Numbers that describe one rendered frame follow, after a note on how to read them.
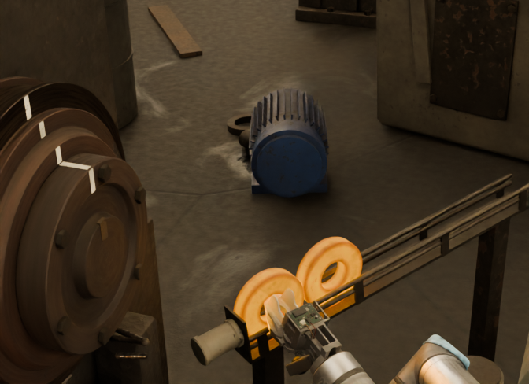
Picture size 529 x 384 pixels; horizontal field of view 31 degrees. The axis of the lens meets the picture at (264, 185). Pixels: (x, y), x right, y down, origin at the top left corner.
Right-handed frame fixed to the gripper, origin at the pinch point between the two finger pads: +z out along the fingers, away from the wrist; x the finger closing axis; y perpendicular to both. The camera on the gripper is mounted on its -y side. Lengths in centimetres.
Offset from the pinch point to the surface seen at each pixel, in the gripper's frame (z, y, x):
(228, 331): -2.0, -2.3, 10.6
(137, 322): 1.6, 7.7, 29.4
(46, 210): -9, 56, 51
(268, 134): 114, -80, -90
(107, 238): -9, 47, 42
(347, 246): 0.4, 6.0, -18.7
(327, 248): 1.1, 7.3, -13.6
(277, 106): 128, -83, -104
